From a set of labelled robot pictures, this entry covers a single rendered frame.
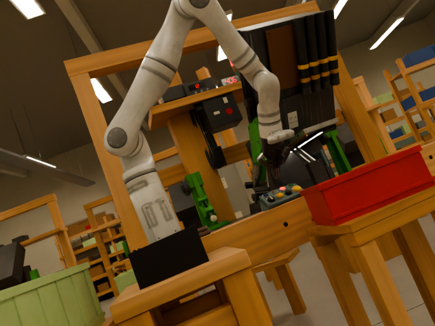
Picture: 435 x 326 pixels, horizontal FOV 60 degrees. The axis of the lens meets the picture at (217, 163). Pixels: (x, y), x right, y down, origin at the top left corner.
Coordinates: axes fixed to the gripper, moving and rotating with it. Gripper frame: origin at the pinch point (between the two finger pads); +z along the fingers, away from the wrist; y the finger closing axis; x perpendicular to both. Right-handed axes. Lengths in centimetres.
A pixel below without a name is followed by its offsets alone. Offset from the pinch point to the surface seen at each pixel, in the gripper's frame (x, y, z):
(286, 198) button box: 2.8, -1.3, 9.8
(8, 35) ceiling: -563, 118, -43
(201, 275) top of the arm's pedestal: 36, 40, -4
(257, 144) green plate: -32.2, -9.9, 3.5
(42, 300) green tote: 30, 72, -10
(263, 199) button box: -1.8, 5.1, 9.8
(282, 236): 9.4, 5.4, 18.6
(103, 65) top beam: -101, 36, -33
